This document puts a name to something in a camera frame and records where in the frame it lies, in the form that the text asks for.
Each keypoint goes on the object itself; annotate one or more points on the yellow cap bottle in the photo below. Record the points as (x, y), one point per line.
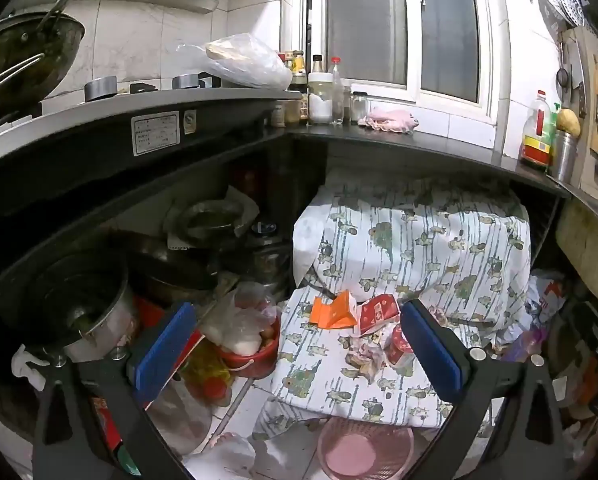
(298, 67)

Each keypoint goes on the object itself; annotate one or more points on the black gas stove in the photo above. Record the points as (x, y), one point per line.
(143, 124)

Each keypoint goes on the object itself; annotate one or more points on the small glass jar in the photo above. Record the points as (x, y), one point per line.
(358, 106)

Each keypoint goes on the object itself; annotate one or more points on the cat patterned white cloth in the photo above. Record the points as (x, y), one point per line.
(462, 248)

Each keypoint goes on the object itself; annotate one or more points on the steel pot under counter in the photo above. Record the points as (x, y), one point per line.
(89, 332)

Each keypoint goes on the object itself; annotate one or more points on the white lidded salt jar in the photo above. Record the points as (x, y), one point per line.
(320, 101)

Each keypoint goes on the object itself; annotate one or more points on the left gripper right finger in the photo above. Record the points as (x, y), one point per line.
(527, 441)

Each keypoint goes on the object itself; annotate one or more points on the steel utensil cup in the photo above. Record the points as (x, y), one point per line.
(563, 156)

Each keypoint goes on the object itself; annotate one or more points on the clear bottle red cap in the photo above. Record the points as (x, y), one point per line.
(337, 91)

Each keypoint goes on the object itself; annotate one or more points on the pink cloth on counter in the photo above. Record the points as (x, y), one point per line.
(394, 121)

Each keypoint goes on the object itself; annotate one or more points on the white framed window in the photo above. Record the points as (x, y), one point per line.
(442, 55)

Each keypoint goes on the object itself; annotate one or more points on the cooking oil bottle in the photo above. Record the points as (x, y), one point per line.
(535, 149)

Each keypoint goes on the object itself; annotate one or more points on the black wok with handle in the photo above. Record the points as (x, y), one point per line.
(36, 52)

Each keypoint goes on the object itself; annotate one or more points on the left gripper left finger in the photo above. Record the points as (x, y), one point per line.
(69, 441)

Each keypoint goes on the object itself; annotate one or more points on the clear plastic bag on stove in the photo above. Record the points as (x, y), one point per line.
(241, 59)

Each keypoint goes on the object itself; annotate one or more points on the orange paper carton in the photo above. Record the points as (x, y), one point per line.
(334, 315)

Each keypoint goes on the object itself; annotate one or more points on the purple plastic bag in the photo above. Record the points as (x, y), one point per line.
(525, 345)

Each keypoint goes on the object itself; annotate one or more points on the food scraps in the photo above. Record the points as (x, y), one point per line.
(367, 358)

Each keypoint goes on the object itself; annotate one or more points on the plastic bag with food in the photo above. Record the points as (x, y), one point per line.
(242, 320)

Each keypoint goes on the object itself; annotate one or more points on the red plastic bowl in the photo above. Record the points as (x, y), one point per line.
(260, 364)

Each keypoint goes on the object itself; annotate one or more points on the pink plastic basket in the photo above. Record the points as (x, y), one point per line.
(348, 449)

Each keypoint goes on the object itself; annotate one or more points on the red white snack wrapper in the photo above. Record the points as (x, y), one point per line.
(377, 312)

